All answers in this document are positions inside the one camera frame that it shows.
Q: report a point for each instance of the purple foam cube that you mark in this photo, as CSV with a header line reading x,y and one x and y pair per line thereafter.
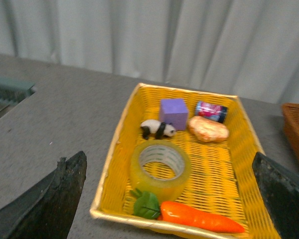
x,y
175,112

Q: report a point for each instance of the orange toy carrot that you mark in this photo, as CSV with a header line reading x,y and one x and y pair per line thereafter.
x,y
147,206

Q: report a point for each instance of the small printed can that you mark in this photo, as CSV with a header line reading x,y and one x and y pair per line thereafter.
x,y
210,111

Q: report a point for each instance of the toy bread loaf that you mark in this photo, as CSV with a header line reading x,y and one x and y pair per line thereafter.
x,y
207,130

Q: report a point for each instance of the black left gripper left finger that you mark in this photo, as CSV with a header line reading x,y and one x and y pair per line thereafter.
x,y
47,209

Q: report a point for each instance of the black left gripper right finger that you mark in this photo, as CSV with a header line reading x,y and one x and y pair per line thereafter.
x,y
279,188

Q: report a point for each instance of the yellow woven basket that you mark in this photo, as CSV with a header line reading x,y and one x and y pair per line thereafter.
x,y
221,182

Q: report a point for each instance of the clear packing tape roll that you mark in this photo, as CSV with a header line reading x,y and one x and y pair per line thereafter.
x,y
160,167

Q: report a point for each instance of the toy panda figurine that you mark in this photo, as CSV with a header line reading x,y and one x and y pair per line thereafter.
x,y
159,129

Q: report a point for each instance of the grey metal rail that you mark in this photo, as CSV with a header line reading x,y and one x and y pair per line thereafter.
x,y
13,92

